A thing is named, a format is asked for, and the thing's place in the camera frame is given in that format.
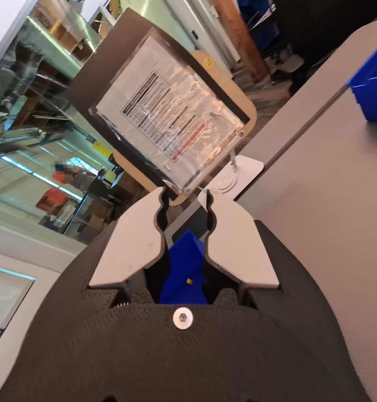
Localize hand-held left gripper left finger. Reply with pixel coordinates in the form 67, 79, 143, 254
88, 187, 171, 289

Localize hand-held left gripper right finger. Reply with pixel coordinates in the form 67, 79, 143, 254
203, 189, 281, 289

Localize blue plastic bin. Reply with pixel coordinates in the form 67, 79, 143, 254
346, 40, 377, 123
159, 229, 210, 304

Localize metal shelf with boxes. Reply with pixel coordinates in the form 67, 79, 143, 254
40, 188, 114, 243

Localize white flat pad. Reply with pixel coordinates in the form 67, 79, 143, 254
197, 155, 265, 202

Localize orange storage boxes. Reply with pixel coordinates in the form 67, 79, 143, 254
35, 188, 67, 215

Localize framed instruction sheet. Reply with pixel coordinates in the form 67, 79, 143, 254
65, 8, 251, 202

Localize blue fabric cover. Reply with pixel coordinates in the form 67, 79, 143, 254
239, 0, 277, 48

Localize yellow wall sign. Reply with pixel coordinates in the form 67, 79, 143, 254
92, 141, 112, 158

